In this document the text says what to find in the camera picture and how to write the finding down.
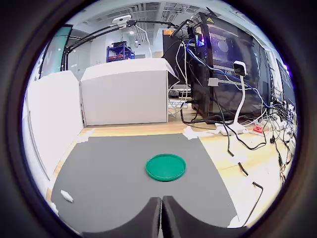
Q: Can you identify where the white foam partition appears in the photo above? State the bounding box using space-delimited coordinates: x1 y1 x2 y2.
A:
79 58 175 126
23 70 84 189

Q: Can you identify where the round green lid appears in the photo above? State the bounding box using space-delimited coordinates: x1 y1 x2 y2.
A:
145 153 187 183

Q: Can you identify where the black camera cable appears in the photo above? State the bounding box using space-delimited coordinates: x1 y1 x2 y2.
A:
224 123 264 228

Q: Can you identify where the small white plastic terminal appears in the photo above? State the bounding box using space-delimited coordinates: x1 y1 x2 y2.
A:
60 189 74 203

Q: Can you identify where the white masking tape piece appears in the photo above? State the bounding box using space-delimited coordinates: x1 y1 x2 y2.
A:
182 125 218 140
49 202 60 216
229 155 248 165
77 128 96 144
237 178 258 189

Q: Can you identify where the black monitor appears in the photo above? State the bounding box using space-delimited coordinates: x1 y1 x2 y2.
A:
162 28 193 85

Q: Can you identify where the white gooseneck camera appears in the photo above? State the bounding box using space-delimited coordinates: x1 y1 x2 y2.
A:
226 60 248 136

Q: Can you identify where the white overhead camera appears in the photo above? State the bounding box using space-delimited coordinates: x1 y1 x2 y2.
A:
111 14 132 26

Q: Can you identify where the dark grey mat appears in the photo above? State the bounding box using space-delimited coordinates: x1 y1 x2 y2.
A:
51 133 240 235

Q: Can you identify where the white cable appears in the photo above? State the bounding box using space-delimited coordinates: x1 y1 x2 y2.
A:
168 42 190 117

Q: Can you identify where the black computer tower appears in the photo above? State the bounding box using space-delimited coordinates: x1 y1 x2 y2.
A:
187 11 271 119

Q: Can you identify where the blue shelf cart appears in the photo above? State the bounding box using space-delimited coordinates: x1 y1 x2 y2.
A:
106 41 136 63

